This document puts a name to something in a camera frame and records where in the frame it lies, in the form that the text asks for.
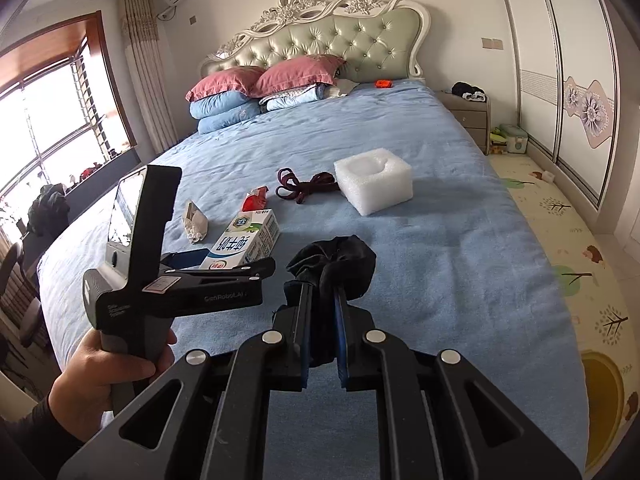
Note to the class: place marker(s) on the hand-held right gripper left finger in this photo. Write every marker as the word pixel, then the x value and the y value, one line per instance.
pixel 299 360

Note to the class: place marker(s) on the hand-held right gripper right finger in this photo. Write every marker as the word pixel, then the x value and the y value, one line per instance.
pixel 341 345

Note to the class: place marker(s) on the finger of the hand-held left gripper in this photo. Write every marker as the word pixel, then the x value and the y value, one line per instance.
pixel 185 259
pixel 225 271

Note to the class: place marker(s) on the white milk carton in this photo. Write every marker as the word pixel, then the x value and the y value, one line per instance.
pixel 240 240

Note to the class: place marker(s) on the black cloth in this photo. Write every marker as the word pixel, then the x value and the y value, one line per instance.
pixel 340 260

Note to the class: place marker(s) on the person's left forearm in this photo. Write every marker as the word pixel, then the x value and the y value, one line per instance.
pixel 35 440

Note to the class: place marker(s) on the person's left hand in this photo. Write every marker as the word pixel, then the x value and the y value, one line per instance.
pixel 85 390

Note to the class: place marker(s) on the beige sock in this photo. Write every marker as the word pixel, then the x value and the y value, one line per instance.
pixel 196 222

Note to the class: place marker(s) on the red snack packet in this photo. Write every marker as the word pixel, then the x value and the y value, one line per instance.
pixel 255 201

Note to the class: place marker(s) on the dark chair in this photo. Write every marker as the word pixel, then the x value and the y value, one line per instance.
pixel 20 300

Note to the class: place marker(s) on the windowsill toys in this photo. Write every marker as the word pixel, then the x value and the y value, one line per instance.
pixel 95 167

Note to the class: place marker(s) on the dark jacket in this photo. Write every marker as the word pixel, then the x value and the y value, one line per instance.
pixel 47 210

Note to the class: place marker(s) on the bed with blue sheet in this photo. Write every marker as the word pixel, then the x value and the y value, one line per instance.
pixel 450 260

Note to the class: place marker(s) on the folded blue quilt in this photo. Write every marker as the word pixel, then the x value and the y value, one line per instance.
pixel 230 121
pixel 220 102

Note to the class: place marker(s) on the white foam block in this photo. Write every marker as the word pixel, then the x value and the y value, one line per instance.
pixel 375 185

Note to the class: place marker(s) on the pink pillow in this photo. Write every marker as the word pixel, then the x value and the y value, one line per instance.
pixel 300 72
pixel 225 82

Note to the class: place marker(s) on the folded patterned blanket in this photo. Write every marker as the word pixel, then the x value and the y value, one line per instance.
pixel 295 97

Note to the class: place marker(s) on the beige striped curtain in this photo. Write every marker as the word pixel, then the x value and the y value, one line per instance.
pixel 147 75

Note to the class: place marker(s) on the barred window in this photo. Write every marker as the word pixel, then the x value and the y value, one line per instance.
pixel 55 110

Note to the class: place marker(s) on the white cloth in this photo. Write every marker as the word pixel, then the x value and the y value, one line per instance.
pixel 344 89

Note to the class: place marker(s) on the cartoon floor mat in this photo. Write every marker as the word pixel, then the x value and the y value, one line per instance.
pixel 560 240

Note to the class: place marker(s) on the tufted green ornate headboard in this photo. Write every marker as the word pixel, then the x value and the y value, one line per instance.
pixel 330 35

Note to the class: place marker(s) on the grey nightstand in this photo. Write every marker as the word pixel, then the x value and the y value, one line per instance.
pixel 470 120

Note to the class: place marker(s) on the pale green storage box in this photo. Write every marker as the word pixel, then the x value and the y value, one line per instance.
pixel 514 139

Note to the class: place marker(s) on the dark clothes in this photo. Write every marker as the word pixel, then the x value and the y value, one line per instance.
pixel 467 90

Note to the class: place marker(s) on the white sliding wardrobe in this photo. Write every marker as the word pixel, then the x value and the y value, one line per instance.
pixel 565 60

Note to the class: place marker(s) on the wall switch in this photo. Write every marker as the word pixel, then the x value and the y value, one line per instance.
pixel 492 43

